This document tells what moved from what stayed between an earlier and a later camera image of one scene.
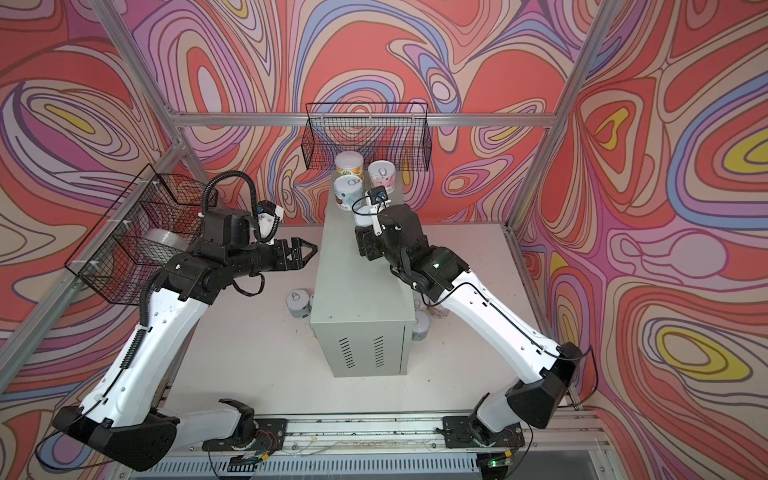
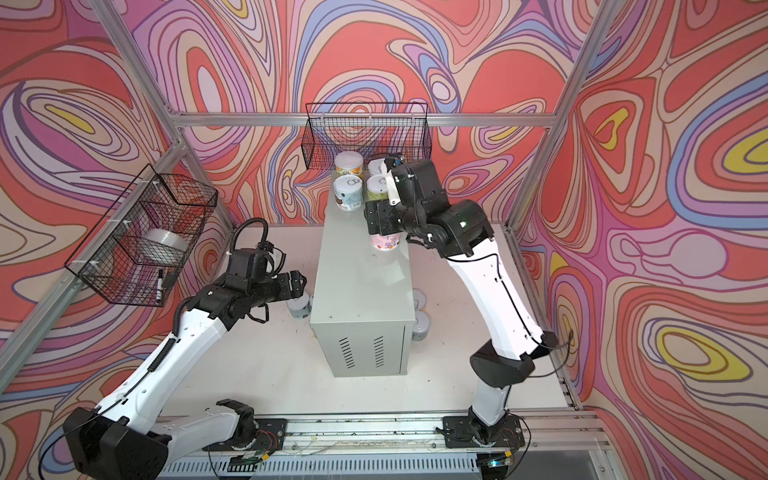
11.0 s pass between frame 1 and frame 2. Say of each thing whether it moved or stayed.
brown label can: stayed
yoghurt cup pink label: moved
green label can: stayed
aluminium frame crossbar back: stayed
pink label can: stayed
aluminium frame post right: stayed
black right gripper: moved
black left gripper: moved
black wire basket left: stayed
